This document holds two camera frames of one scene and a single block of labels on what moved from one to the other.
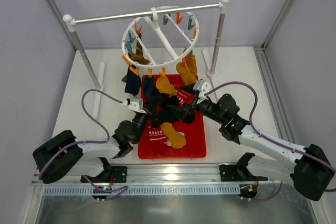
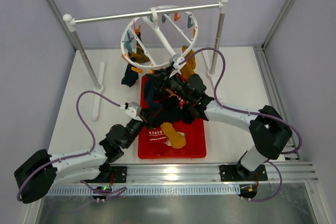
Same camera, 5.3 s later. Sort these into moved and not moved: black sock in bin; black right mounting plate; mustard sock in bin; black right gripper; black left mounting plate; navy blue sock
Moved: black right gripper; navy blue sock
Not moved: black sock in bin; black left mounting plate; mustard sock in bin; black right mounting plate
